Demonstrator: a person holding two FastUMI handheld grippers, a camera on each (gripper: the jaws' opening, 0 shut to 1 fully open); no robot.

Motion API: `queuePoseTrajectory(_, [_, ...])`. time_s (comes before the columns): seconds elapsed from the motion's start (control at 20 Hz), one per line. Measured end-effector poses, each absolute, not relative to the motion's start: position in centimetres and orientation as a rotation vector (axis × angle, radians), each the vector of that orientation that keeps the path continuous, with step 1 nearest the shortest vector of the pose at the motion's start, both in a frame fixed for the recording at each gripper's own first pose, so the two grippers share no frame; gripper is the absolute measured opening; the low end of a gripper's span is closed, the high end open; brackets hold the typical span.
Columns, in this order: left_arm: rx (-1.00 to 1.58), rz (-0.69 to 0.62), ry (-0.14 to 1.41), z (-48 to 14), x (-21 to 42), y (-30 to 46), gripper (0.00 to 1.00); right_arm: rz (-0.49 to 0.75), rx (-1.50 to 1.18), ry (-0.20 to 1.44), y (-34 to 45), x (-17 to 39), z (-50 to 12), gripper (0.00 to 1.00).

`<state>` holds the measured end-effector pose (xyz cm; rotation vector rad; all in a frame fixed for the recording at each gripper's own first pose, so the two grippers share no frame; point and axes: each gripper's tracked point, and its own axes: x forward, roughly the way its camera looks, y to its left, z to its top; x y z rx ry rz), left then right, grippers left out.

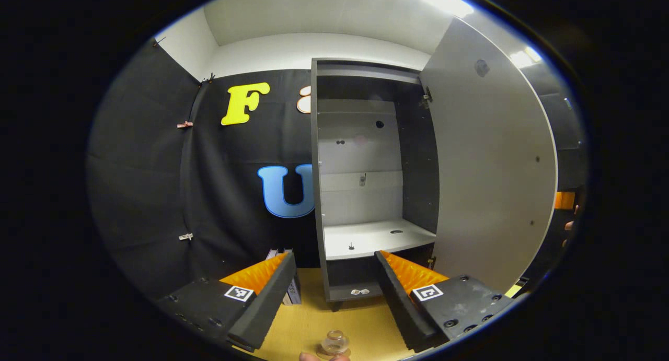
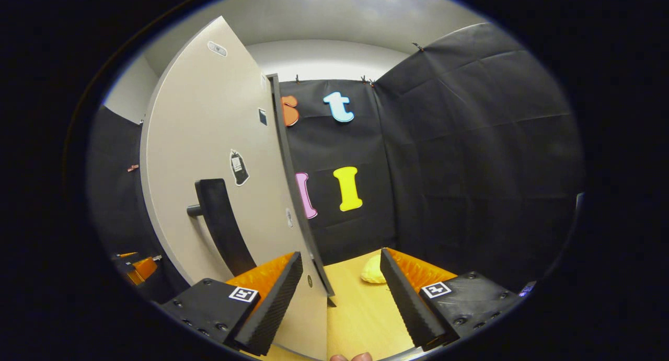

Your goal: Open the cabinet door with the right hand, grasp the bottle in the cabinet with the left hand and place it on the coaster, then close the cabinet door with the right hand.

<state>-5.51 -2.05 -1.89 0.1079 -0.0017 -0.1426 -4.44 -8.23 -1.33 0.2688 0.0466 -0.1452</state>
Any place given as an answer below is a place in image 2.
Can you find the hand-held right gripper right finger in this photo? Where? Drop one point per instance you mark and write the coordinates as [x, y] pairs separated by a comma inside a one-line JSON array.
[[407, 306]]

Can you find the dark grey cabinet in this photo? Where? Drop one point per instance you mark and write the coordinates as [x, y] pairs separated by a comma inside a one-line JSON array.
[[321, 272]]

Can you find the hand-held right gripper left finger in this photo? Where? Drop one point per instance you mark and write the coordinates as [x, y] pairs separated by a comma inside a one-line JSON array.
[[274, 306]]

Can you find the yellow lumpy sponge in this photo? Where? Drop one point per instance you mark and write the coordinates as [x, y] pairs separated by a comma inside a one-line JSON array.
[[372, 271]]

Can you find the beige cabinet door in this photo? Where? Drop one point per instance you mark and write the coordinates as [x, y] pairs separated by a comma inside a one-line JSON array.
[[209, 115]]

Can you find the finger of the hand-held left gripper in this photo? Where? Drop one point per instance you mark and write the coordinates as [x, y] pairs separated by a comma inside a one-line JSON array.
[[143, 269], [125, 257]]

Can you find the black backdrop cloth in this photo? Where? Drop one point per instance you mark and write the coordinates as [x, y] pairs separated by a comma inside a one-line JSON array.
[[470, 141]]

